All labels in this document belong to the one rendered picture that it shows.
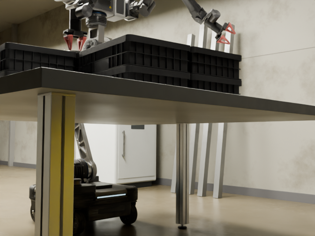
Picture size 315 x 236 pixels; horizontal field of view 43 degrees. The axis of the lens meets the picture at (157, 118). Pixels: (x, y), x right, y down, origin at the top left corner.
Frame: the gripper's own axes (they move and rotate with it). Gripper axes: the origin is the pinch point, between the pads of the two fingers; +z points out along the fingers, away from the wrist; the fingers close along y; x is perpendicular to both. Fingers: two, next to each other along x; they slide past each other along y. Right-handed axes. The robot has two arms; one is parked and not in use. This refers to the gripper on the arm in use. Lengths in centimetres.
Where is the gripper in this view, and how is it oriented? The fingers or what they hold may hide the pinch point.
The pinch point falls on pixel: (75, 50)
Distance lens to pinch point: 200.1
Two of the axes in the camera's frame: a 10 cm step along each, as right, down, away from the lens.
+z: -0.1, 10.0, -0.3
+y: 8.1, 0.3, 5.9
